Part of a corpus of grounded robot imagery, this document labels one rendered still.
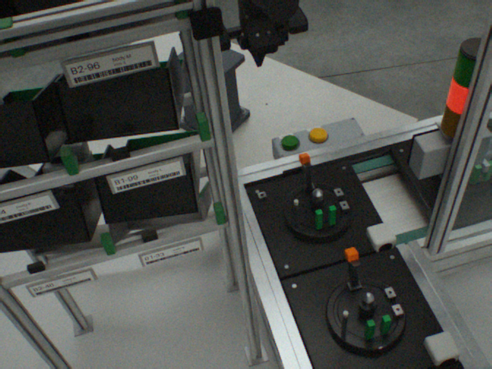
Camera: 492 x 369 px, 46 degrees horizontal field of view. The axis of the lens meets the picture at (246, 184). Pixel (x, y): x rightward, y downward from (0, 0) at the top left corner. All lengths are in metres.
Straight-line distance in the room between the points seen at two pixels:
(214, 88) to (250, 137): 0.91
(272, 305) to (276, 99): 0.69
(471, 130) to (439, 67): 2.23
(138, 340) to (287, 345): 0.32
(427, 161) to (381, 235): 0.23
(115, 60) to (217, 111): 0.13
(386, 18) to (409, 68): 0.45
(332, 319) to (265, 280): 0.16
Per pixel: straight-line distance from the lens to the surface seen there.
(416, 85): 3.02
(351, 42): 3.26
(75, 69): 0.56
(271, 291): 1.12
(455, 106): 0.93
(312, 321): 1.07
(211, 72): 0.60
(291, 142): 1.33
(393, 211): 1.29
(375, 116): 1.57
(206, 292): 1.24
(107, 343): 1.24
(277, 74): 1.70
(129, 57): 0.56
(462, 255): 1.24
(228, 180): 0.70
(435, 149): 0.97
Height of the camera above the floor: 1.93
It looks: 50 degrees down
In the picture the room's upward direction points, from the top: 7 degrees counter-clockwise
